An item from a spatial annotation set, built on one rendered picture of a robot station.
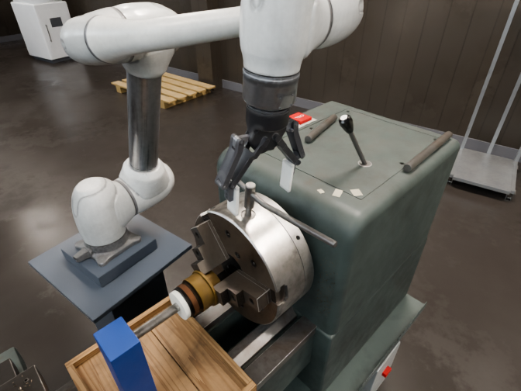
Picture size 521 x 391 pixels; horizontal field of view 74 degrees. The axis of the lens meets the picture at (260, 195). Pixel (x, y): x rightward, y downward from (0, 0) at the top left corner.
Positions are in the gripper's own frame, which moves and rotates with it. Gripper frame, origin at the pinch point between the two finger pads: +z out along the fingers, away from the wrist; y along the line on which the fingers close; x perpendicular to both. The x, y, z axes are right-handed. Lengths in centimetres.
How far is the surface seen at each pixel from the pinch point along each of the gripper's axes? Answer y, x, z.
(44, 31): 74, 711, 144
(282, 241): 3.0, -5.3, 10.8
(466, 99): 338, 88, 87
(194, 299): -17.0, -0.9, 20.7
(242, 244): -4.2, -0.2, 12.0
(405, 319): 61, -22, 75
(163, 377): -27, -2, 43
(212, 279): -11.1, 1.2, 20.7
